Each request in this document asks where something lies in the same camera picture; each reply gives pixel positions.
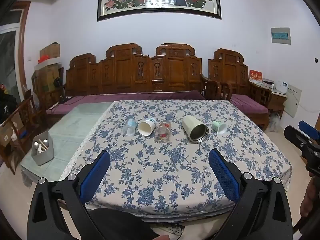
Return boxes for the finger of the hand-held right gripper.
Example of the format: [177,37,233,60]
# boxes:
[299,120,320,141]
[284,125,313,148]

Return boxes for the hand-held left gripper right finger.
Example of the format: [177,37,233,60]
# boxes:
[208,148,294,240]

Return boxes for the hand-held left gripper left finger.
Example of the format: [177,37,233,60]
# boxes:
[26,150,112,240]

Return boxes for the small green cup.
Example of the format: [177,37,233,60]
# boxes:
[212,120,228,135]

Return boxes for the cream steel tumbler cup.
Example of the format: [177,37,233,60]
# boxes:
[181,115,209,144]

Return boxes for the clear plastic cup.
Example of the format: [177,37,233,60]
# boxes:
[123,118,136,137]

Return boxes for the white paper cup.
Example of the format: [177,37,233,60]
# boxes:
[137,118,157,137]

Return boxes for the glass cup with red print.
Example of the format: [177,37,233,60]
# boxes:
[154,120,172,143]

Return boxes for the person's right hand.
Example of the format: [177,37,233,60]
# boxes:
[299,172,320,218]

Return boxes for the clear plastic bag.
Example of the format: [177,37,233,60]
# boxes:
[269,112,282,133]

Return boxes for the wooden side table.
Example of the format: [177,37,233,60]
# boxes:
[269,90,288,119]

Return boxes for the white device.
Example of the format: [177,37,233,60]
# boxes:
[273,80,289,93]

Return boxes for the purple armchair cushion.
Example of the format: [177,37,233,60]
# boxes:
[229,94,269,115]

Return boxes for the grey utensil holder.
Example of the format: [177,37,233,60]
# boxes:
[31,131,55,166]

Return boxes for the wooden chopsticks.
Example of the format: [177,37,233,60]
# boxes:
[37,138,50,153]

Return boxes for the blue floral tablecloth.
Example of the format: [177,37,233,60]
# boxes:
[59,100,293,215]

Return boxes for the red box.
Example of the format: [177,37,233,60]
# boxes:
[249,69,263,82]

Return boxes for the white power strip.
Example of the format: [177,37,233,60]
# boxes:
[152,226,185,238]

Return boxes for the purple sofa cushion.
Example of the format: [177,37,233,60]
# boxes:
[46,90,206,116]

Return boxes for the carved wooden armchair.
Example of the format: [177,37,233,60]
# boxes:
[202,48,273,131]

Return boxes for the wooden chair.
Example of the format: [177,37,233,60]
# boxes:
[0,94,48,175]

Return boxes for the large cardboard box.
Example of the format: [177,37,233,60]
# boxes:
[32,64,62,94]

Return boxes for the carved wooden sofa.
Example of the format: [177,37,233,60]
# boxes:
[64,43,208,105]

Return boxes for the black bag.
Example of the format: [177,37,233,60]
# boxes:
[0,84,18,124]

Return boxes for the small cardboard box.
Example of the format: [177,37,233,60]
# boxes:
[39,42,61,59]

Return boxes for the beige wall cabinet door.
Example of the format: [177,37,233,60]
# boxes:
[285,85,303,119]

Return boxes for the wall display panel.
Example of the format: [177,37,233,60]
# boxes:
[271,27,292,45]

